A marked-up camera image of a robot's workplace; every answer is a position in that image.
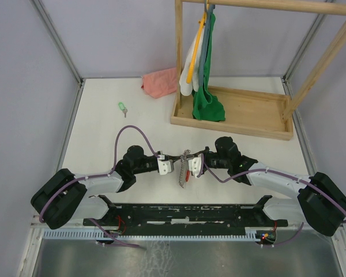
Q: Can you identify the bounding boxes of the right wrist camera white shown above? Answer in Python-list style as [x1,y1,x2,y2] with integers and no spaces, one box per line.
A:
[188,154,204,178]

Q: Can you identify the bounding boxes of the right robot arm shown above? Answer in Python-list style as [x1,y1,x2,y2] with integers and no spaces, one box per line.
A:
[201,137,346,237]

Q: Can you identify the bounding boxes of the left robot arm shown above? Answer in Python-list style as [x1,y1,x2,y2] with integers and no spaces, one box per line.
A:
[31,145,209,230]

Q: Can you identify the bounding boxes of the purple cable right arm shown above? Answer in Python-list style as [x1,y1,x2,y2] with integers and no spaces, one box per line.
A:
[198,152,346,248]

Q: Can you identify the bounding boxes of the grey slotted cable duct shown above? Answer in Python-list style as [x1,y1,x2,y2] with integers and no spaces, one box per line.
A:
[42,227,263,240]

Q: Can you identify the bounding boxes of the key with green tag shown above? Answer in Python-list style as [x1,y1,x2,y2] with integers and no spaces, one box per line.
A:
[118,102,127,118]

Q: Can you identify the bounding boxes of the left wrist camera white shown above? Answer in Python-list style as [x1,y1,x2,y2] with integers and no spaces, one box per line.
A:
[157,151,174,175]

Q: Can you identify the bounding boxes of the pink cloth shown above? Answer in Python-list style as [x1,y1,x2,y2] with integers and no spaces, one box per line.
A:
[141,68,177,99]

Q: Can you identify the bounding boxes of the green hanging garment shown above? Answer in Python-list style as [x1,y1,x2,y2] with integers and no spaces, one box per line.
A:
[192,13,225,122]

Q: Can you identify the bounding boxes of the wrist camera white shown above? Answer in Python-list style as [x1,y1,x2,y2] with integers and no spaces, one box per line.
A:
[157,151,174,175]
[188,154,204,178]

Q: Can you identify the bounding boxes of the yellow clothes hanger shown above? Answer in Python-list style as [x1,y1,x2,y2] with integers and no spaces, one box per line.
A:
[186,1,210,84]

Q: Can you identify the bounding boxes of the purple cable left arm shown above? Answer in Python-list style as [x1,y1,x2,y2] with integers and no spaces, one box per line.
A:
[39,125,165,248]

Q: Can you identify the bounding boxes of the grey clothes hanger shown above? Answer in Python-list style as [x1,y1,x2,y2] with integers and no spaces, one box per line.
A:
[198,4,215,87]

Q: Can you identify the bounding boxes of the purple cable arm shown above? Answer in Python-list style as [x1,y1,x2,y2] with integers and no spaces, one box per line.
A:
[39,125,165,248]
[198,152,346,248]

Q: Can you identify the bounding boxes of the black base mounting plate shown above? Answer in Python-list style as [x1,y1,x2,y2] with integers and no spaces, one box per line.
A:
[97,196,288,231]

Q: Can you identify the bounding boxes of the white hanging garment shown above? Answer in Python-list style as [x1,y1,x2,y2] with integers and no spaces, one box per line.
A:
[179,31,206,97]

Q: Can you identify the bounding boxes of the wooden clothes rack tray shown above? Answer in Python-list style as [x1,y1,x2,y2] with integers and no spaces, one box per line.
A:
[171,1,346,140]

